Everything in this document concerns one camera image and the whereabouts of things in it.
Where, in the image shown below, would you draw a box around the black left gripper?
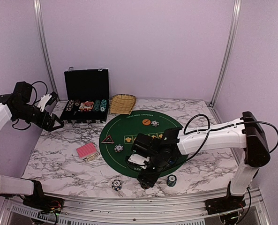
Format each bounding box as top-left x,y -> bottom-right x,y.
14,104 -> 63,132

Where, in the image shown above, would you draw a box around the orange big blind button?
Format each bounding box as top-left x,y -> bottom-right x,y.
142,119 -> 151,126

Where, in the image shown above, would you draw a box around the red black chip stack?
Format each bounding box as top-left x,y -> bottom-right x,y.
141,185 -> 150,189

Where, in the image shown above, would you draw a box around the triangular all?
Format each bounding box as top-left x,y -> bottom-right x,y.
101,135 -> 114,144

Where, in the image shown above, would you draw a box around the blue beige chip stack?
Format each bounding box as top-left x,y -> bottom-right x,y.
112,179 -> 122,191

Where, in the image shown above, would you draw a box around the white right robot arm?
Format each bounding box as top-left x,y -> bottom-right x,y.
128,112 -> 270,210

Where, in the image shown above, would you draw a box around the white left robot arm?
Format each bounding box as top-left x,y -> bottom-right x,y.
0,82 -> 64,209

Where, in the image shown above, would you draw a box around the blue beige chips in case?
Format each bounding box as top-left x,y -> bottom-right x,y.
66,100 -> 75,112

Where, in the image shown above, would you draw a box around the green teal chip stack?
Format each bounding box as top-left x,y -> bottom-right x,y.
166,174 -> 177,187

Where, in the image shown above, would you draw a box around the card deck in case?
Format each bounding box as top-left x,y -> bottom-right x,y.
79,102 -> 93,112

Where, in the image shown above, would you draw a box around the black poker chip case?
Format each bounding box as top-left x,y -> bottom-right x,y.
60,68 -> 110,125

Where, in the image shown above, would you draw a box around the green chip row in case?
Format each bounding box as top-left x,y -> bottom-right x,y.
92,100 -> 101,112

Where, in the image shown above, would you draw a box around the round green poker mat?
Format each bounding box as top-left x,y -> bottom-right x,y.
99,110 -> 183,178

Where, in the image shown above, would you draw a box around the red playing card deck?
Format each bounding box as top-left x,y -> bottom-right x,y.
76,143 -> 99,161

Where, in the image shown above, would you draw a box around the teal chip row in case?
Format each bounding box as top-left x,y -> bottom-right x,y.
99,99 -> 107,112

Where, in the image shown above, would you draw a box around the woven bamboo tray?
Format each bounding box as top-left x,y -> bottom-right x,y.
109,94 -> 136,115

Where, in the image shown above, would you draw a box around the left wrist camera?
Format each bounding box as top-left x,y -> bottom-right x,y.
37,91 -> 58,112

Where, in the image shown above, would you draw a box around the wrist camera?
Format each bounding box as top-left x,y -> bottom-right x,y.
128,154 -> 150,169
37,91 -> 58,112

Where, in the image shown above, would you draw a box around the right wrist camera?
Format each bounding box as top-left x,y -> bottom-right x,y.
128,154 -> 150,169

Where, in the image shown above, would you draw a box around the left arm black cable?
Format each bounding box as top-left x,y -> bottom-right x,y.
11,81 -> 48,131

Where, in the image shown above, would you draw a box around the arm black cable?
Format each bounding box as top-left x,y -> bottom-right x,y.
11,81 -> 48,131
171,113 -> 278,167

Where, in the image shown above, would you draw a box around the front aluminium rail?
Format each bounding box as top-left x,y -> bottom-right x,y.
0,187 -> 270,225

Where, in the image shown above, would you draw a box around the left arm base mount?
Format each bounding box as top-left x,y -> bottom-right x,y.
23,195 -> 64,214

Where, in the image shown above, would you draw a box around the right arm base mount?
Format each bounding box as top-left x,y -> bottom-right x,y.
205,196 -> 246,215

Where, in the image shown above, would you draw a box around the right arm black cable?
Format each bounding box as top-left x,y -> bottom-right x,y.
171,113 -> 278,167

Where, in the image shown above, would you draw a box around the left aluminium frame post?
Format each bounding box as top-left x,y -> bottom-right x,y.
33,0 -> 58,93

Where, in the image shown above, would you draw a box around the aluminium frame post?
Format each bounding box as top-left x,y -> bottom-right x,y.
209,0 -> 242,107
33,0 -> 58,93

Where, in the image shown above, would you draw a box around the right aluminium frame post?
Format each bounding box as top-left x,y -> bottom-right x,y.
209,0 -> 242,107

